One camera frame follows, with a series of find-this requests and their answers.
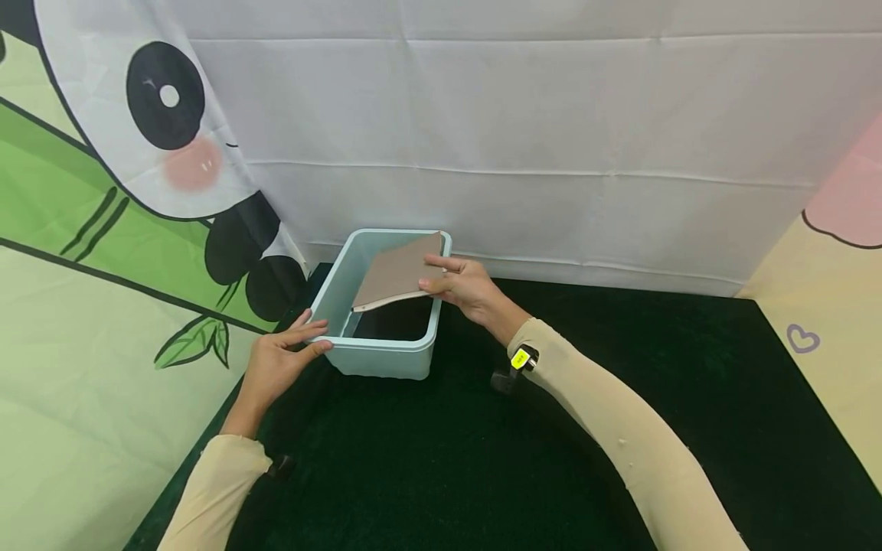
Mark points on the person's right thumb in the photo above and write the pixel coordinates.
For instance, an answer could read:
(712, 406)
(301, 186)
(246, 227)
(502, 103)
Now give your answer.
(434, 285)

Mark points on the tan booklet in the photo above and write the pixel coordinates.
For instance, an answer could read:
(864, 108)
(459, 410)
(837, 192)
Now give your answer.
(400, 272)

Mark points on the black wrist band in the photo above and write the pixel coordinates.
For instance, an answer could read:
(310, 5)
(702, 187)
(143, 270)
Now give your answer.
(515, 369)

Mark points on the person's left hand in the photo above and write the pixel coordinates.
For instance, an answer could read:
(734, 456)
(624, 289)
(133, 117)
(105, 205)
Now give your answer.
(275, 366)

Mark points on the person's left index finger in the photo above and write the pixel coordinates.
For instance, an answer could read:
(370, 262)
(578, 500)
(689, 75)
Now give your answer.
(313, 329)

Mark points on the person's left forearm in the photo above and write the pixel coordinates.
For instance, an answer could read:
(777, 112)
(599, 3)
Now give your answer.
(220, 474)

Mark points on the person's left thumb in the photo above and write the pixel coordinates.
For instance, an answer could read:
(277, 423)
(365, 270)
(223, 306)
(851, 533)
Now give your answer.
(318, 351)

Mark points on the person's left middle finger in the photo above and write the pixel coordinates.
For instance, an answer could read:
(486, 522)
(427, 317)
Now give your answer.
(300, 317)

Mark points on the person's right forearm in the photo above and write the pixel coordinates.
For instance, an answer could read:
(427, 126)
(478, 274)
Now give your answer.
(620, 436)

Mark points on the person's right hand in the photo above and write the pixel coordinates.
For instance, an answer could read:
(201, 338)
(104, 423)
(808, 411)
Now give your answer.
(470, 289)

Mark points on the light blue plastic bin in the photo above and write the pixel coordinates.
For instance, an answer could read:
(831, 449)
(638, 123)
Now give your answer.
(381, 310)

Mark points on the person's right index finger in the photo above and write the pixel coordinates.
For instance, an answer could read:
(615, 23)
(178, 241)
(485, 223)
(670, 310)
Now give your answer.
(444, 263)

